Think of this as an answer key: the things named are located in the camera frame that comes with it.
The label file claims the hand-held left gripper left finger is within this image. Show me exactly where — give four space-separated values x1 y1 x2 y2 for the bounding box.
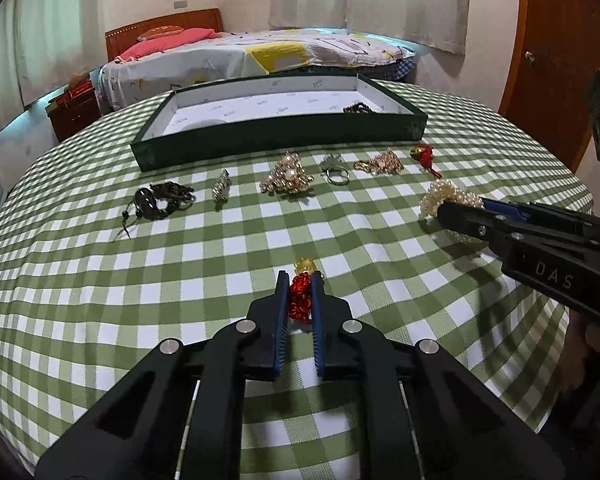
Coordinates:
34 270 291 480

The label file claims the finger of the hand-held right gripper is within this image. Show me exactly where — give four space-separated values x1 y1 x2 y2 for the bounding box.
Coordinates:
482 198 600 235
436 201 537 262

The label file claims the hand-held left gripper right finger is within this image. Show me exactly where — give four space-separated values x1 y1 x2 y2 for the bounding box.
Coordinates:
310 271 566 480

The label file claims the red knot charm gold top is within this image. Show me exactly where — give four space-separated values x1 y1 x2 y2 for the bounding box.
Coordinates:
287 257 316 323

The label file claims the white pearl bracelet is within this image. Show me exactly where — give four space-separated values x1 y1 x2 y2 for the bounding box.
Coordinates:
419 179 486 223

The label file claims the red charm with gold bell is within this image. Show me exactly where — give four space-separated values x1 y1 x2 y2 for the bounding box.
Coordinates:
411 142 443 180

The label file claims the rose gold chain bracelet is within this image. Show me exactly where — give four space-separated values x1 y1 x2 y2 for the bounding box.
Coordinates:
353 149 406 177

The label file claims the gold and pearl jewelry cluster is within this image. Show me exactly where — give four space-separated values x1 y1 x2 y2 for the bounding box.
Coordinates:
259 152 314 196

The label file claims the silver rhinestone brooch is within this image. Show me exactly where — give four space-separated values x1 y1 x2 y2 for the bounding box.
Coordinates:
211 169 232 204

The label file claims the silver flower ring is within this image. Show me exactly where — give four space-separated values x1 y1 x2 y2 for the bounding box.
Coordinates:
320 152 352 185

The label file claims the black bead bracelet with tassel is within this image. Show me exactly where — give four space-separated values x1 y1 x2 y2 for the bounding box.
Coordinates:
116 182 197 241

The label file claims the dark green jewelry tray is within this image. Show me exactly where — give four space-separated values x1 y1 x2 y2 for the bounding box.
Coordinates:
131 72 428 173

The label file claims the green white checkered tablecloth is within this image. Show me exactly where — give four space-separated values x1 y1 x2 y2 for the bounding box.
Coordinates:
0 77 597 480

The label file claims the brown wooden door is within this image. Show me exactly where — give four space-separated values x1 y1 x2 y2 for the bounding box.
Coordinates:
497 0 600 173

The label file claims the blue plaid bed skirt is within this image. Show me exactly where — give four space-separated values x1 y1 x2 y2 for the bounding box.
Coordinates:
305 57 416 83

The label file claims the patterned white bedsheet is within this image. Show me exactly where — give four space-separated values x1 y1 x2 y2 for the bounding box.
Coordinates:
100 27 418 111

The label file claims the dark wooden nightstand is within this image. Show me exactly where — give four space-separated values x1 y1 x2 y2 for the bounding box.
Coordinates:
46 87 101 143

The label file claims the pink pillow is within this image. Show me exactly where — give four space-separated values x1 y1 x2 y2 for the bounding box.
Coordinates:
117 27 223 63

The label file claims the red box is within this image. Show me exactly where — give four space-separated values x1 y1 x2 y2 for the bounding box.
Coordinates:
62 82 95 104

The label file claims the small orange cushion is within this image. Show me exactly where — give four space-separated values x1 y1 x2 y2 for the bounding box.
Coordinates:
137 25 185 42

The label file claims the wooden bed headboard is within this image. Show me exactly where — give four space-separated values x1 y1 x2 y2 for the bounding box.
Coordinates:
105 8 224 63

